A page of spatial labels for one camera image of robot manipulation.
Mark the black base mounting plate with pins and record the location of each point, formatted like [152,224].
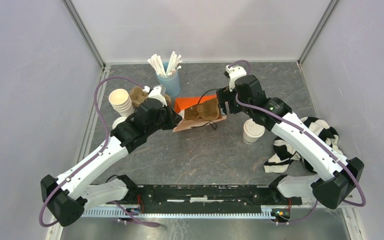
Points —
[147,205]

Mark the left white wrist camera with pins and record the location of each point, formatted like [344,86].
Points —
[157,92]

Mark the black white striped cloth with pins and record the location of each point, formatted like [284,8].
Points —
[285,154]

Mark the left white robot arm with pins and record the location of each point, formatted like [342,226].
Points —
[69,194]

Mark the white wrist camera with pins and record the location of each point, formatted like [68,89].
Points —
[234,73]
[157,92]

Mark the stack of paper cups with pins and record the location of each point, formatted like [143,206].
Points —
[121,102]

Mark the orange paper bag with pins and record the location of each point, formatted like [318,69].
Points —
[181,103]

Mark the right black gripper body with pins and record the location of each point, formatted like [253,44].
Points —
[235,104]

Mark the white plastic cup lid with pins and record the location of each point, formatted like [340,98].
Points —
[252,129]

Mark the blue straw holder cup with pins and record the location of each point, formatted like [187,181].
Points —
[171,84]

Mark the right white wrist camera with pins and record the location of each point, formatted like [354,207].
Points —
[234,73]

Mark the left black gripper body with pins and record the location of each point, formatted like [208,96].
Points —
[166,121]

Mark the brown cardboard cup carrier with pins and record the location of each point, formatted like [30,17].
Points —
[206,111]

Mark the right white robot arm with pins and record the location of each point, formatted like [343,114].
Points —
[337,177]

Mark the white paper coffee cup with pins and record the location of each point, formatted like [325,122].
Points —
[251,136]

